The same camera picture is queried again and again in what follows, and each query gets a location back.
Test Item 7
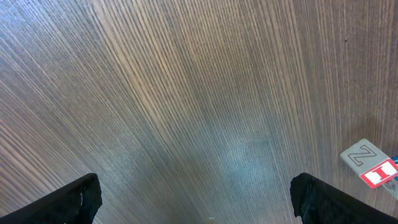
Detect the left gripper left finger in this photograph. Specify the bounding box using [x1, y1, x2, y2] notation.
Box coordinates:
[1, 173, 102, 224]

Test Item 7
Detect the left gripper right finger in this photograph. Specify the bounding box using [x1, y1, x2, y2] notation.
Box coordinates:
[290, 172, 397, 224]

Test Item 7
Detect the red I block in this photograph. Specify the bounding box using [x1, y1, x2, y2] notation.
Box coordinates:
[340, 138, 397, 189]

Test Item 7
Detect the white picture block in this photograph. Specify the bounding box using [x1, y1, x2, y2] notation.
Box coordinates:
[382, 177, 398, 200]

